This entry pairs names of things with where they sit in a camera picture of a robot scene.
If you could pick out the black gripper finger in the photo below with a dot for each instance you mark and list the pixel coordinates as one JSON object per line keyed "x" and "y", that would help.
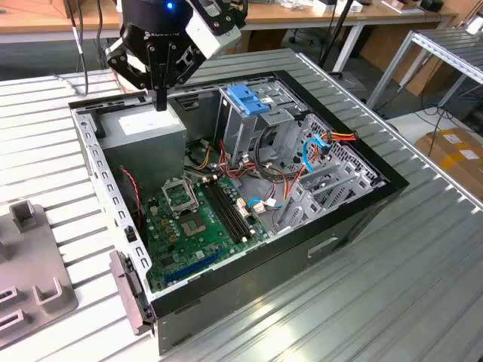
{"x": 152, "y": 75}
{"x": 171, "y": 81}

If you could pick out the metal disk bay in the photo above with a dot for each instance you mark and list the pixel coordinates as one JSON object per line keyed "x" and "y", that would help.
{"x": 313, "y": 205}

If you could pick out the grey power supply unit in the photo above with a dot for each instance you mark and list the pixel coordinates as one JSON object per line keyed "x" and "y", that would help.
{"x": 143, "y": 151}

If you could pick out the blue plastic drive latch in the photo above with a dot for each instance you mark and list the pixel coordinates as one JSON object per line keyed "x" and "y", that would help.
{"x": 245, "y": 99}

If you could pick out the metal drive cage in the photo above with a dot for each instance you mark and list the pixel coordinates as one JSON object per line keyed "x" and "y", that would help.
{"x": 235, "y": 128}

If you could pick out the plain brown box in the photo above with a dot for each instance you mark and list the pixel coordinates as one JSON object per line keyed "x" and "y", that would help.
{"x": 60, "y": 7}

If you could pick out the wooden desk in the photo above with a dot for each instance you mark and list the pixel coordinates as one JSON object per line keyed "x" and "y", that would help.
{"x": 271, "y": 18}

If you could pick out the black case fan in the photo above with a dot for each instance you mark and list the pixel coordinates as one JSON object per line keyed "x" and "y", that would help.
{"x": 132, "y": 211}

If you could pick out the black RAM slot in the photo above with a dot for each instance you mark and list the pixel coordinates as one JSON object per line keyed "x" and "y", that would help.
{"x": 222, "y": 213}
{"x": 231, "y": 209}

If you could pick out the CPU socket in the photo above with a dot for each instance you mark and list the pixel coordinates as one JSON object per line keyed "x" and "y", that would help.
{"x": 193, "y": 226}

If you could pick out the black tripod leg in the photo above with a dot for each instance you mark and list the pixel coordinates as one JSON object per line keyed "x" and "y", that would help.
{"x": 336, "y": 30}

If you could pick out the green motherboard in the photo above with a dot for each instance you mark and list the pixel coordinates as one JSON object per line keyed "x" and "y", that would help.
{"x": 181, "y": 252}

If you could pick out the blue expansion slot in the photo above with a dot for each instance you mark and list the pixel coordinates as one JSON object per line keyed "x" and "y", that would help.
{"x": 194, "y": 265}

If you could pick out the grey plastic case bezel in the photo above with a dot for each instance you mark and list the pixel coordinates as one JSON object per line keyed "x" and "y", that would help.
{"x": 126, "y": 290}

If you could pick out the large flat cardboard panel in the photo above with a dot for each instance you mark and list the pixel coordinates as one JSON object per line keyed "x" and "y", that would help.
{"x": 385, "y": 49}

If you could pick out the black open PC case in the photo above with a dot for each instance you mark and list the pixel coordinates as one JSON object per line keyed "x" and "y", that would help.
{"x": 264, "y": 279}

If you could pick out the grey parts rack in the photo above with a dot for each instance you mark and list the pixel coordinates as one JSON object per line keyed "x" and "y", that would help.
{"x": 34, "y": 264}

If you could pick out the black desk device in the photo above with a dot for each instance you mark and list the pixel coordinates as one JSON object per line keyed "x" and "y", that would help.
{"x": 432, "y": 4}

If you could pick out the cardboard box with labels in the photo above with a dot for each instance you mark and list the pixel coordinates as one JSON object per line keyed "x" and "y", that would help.
{"x": 453, "y": 158}

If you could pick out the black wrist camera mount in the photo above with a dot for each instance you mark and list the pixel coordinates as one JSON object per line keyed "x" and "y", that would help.
{"x": 226, "y": 15}

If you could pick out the aluminium slat frame table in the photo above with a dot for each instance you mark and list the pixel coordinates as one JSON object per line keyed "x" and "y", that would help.
{"x": 445, "y": 47}

